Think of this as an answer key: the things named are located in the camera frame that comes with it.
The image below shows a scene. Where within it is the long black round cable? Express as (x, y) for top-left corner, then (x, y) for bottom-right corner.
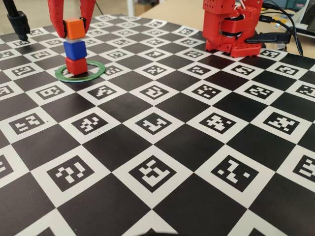
(262, 0), (305, 57)

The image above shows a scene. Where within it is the blue cube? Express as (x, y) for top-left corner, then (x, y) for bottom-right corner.
(63, 39), (87, 60)

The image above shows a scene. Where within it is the red cube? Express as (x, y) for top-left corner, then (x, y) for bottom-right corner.
(64, 57), (89, 76)

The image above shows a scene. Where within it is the green ring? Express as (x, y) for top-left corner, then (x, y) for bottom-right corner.
(54, 60), (106, 83)

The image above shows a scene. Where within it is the black usb plug cable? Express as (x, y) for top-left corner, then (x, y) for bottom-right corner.
(259, 14), (296, 25)

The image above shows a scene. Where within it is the black white marker mat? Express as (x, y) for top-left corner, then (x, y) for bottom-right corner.
(0, 13), (315, 236)

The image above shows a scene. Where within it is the silver laptop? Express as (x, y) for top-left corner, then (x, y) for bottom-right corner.
(294, 0), (315, 31)

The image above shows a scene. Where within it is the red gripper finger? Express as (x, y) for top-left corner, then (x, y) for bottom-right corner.
(78, 0), (96, 34)
(47, 0), (68, 39)

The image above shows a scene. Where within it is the dark green box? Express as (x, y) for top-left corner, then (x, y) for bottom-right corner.
(284, 0), (307, 8)

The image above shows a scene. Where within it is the orange cube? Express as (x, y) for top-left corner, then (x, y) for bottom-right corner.
(64, 18), (86, 40)

